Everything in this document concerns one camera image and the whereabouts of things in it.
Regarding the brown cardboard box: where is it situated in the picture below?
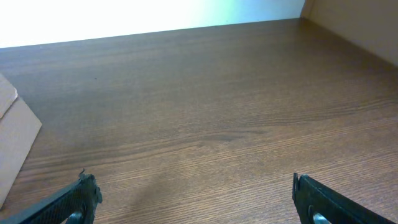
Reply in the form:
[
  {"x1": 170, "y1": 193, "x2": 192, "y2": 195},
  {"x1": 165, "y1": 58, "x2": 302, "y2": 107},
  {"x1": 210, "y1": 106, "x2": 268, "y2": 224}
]
[{"x1": 1, "y1": 76, "x2": 42, "y2": 204}]

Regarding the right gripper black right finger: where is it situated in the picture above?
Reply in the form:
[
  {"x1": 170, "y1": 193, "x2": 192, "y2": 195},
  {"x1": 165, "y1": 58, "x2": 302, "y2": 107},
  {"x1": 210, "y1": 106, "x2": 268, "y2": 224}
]
[{"x1": 292, "y1": 173, "x2": 394, "y2": 224}]

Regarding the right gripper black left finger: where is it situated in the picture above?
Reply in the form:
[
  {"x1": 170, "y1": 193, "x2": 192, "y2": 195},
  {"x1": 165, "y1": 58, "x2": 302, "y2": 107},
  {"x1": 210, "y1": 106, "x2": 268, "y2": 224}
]
[{"x1": 1, "y1": 172, "x2": 103, "y2": 224}]

